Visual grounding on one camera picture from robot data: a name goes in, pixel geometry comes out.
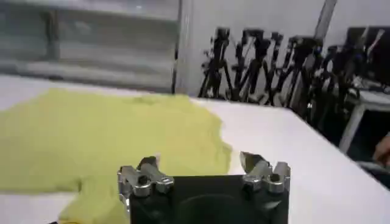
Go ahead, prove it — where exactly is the yellow-green shirt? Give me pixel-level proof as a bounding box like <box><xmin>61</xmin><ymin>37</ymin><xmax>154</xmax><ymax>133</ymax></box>
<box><xmin>0</xmin><ymin>88</ymin><xmax>234</xmax><ymax>224</ymax></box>

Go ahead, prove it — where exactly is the white desk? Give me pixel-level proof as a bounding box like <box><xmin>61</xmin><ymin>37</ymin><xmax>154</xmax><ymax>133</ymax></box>
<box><xmin>338</xmin><ymin>89</ymin><xmax>390</xmax><ymax>155</ymax></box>

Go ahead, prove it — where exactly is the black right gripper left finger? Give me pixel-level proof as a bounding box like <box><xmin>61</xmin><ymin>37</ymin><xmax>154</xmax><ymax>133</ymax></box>
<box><xmin>117</xmin><ymin>153</ymin><xmax>175</xmax><ymax>212</ymax></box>

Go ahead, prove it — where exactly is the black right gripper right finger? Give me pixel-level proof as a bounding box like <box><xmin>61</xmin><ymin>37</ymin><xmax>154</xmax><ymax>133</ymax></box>
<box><xmin>239</xmin><ymin>150</ymin><xmax>291</xmax><ymax>194</ymax></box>

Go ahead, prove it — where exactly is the black camera tripod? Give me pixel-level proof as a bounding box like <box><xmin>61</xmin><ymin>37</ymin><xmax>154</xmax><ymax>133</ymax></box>
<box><xmin>197</xmin><ymin>26</ymin><xmax>235</xmax><ymax>100</ymax></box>
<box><xmin>233</xmin><ymin>27</ymin><xmax>277</xmax><ymax>104</ymax></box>
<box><xmin>274</xmin><ymin>35</ymin><xmax>324</xmax><ymax>119</ymax></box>

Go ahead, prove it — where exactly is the person's hand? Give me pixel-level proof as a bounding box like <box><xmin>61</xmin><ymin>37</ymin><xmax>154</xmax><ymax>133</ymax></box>
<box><xmin>373</xmin><ymin>133</ymin><xmax>390</xmax><ymax>167</ymax></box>

